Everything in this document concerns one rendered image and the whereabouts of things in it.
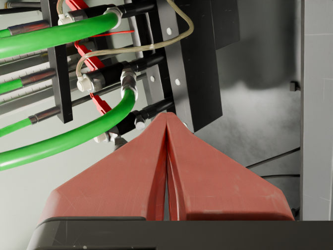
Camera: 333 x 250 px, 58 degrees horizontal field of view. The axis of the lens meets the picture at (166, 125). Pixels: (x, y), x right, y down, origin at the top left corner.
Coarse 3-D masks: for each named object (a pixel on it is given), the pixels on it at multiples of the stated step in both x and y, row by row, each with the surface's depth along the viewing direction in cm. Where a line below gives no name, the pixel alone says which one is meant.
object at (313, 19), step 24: (312, 0) 32; (312, 24) 33; (312, 48) 34; (312, 72) 35; (312, 96) 36; (312, 120) 38; (312, 144) 39; (312, 168) 40; (312, 192) 42; (312, 216) 43
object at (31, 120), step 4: (32, 116) 57; (24, 120) 56; (28, 120) 56; (32, 120) 56; (36, 120) 57; (12, 124) 55; (16, 124) 55; (20, 124) 55; (24, 124) 56; (28, 124) 56; (32, 124) 57; (0, 128) 54; (4, 128) 54; (8, 128) 54; (12, 128) 54; (16, 128) 55; (20, 128) 55; (0, 132) 53; (4, 132) 53; (8, 132) 54; (0, 136) 53
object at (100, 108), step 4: (96, 96) 48; (96, 100) 48; (100, 100) 48; (104, 100) 48; (96, 104) 48; (100, 104) 47; (104, 104) 47; (100, 108) 47; (104, 108) 47; (108, 108) 47; (100, 112) 47; (104, 112) 47
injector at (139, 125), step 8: (160, 104) 50; (168, 104) 51; (136, 112) 47; (144, 112) 48; (152, 112) 49; (160, 112) 51; (128, 120) 46; (136, 120) 46; (144, 120) 46; (112, 128) 44; (120, 128) 45; (128, 128) 46
